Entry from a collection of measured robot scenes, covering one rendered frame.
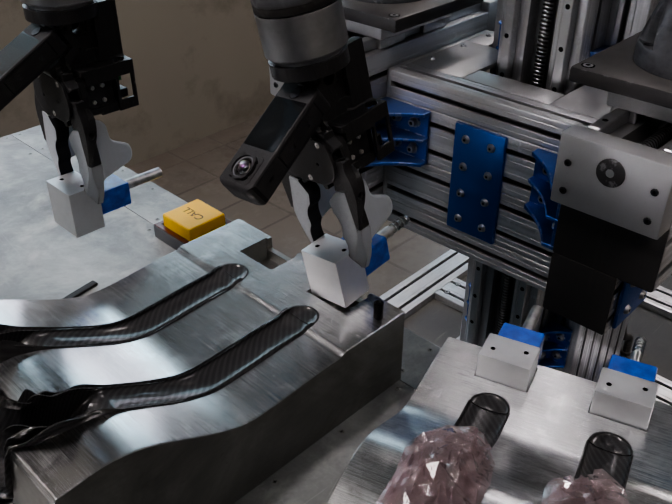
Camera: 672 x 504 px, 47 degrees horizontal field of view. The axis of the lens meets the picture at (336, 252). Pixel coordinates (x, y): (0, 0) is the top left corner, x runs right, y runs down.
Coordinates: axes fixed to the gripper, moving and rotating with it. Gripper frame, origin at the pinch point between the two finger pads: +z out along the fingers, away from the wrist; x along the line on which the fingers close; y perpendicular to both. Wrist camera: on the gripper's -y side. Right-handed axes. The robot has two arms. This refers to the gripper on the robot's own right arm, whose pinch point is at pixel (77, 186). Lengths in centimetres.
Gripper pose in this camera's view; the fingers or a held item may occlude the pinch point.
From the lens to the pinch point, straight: 91.8
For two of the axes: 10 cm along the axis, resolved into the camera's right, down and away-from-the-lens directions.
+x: -7.1, -3.9, 5.9
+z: 0.0, 8.4, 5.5
